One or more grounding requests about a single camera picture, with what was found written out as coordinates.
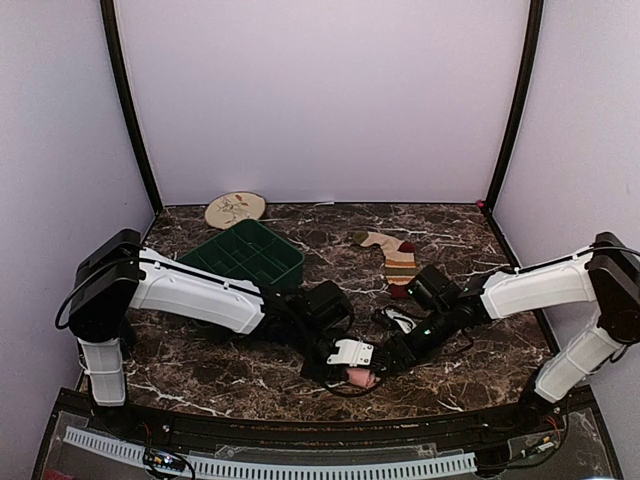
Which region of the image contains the striped beige brown sock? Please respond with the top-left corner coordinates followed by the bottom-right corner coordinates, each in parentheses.
top-left (353, 231), bottom-right (418, 300)

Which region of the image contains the black frame post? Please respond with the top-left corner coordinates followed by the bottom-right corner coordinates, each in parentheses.
top-left (99, 0), bottom-right (164, 216)
top-left (485, 0), bottom-right (545, 211)

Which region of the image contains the black front table rail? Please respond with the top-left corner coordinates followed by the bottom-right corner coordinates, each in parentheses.
top-left (74, 393), bottom-right (565, 451)

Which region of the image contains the small green circuit board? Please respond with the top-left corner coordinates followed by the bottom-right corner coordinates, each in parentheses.
top-left (143, 449), bottom-right (187, 472)

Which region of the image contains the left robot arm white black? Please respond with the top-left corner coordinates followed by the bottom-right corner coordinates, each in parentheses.
top-left (54, 229), bottom-right (388, 436)

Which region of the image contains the pink sock with green patches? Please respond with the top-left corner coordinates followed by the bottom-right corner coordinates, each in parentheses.
top-left (346, 367), bottom-right (378, 389)

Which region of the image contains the black right frame post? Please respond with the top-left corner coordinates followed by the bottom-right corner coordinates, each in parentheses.
top-left (485, 0), bottom-right (545, 211)

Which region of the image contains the green plastic divider tray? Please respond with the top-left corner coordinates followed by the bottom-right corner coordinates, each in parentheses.
top-left (178, 219), bottom-right (305, 288)

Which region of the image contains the black left frame post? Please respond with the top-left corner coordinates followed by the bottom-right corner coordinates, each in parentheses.
top-left (99, 0), bottom-right (164, 216)

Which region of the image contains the round embroidered plate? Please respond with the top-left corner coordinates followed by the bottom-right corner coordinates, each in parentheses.
top-left (204, 191), bottom-right (266, 230)

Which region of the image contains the dark blue cup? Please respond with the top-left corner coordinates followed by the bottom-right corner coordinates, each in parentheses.
top-left (119, 318), bottom-right (137, 359)

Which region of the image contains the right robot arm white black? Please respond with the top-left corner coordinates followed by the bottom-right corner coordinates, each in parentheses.
top-left (364, 232), bottom-right (639, 434)

